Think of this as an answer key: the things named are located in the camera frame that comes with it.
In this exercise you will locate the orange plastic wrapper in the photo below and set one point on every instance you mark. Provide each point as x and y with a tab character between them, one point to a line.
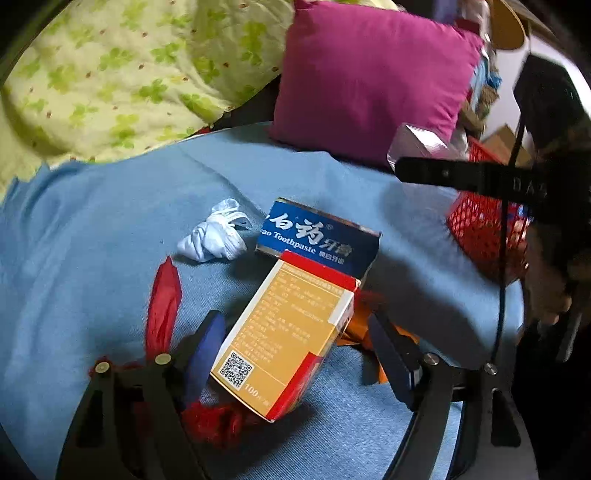
357	332

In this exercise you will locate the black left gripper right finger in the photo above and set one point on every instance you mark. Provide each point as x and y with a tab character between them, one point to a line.
427	385

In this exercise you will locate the red mesh basket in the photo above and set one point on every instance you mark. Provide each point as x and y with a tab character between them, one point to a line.
475	223

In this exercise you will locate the orange medicine box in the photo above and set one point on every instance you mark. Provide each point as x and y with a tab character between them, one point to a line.
276	346

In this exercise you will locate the red plastic bag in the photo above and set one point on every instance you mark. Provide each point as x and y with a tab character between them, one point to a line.
220	425

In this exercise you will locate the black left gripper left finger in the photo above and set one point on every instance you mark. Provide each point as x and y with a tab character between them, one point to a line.
128	422

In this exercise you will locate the blue blanket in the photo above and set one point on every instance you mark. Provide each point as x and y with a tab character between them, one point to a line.
80	247

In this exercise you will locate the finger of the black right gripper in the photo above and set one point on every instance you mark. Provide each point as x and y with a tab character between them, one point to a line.
489	179

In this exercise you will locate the green floral quilt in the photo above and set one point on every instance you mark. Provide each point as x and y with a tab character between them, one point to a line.
105	81

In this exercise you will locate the blue toothpaste box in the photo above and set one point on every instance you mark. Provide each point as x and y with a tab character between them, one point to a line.
338	243

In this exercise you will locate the magenta pillow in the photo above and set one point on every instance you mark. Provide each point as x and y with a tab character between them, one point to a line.
353	74

